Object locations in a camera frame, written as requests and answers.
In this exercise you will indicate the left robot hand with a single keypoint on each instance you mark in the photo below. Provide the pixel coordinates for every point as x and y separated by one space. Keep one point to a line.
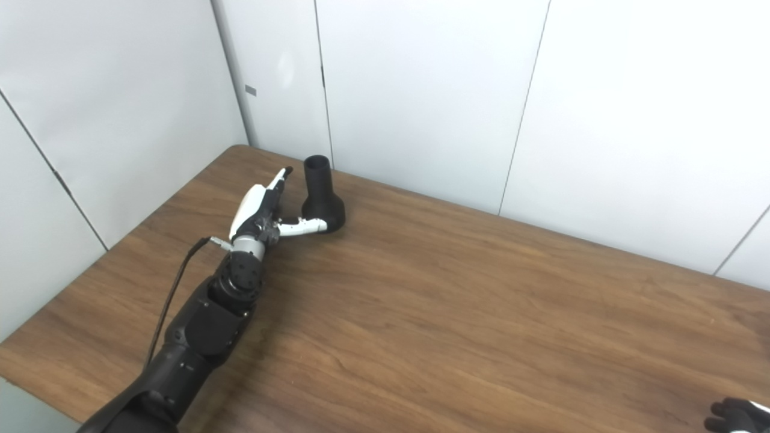
252 207

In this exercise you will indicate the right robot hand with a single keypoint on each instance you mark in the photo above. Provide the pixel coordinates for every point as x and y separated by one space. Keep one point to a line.
740 418

